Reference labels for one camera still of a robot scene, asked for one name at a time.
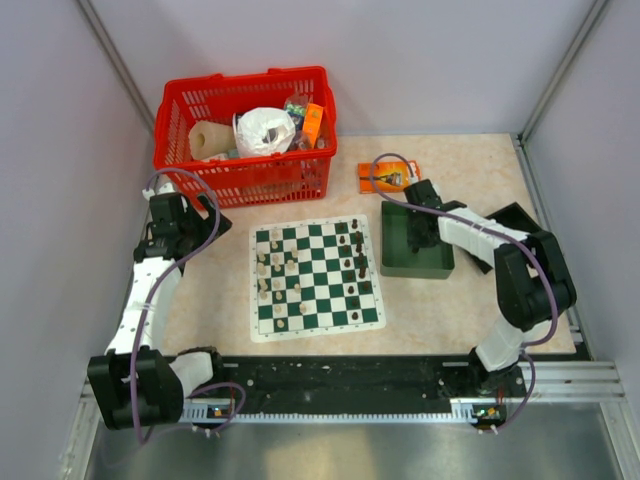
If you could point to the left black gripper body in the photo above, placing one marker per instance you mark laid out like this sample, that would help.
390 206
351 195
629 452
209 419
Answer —
194 226

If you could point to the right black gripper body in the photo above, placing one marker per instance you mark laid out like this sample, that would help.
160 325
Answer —
415 236

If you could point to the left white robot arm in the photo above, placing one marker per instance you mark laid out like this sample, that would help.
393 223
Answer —
133 382

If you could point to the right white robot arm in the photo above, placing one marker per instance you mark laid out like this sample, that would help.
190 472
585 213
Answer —
533 283

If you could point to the green white chess mat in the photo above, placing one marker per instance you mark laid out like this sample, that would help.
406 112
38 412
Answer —
298 286

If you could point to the green piece tray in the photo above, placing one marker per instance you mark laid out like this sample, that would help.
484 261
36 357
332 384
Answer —
400 259

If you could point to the orange razor box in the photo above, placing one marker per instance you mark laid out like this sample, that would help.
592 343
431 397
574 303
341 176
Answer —
388 176

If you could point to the black tray lid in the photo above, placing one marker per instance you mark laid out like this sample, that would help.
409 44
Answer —
513 216

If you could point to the beige paper roll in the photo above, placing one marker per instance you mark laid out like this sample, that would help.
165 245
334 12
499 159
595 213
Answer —
208 139

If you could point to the red plastic shopping basket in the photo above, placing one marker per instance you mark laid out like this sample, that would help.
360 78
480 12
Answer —
287 177

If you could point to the white toilet paper roll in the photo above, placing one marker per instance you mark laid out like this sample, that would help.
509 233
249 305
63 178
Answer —
263 131

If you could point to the orange carton in basket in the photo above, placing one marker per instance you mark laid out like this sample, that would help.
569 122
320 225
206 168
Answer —
312 122

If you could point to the green snack packet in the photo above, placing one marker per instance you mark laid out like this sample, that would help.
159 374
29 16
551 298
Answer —
296 107

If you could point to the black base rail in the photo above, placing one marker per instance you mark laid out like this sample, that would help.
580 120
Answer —
361 384

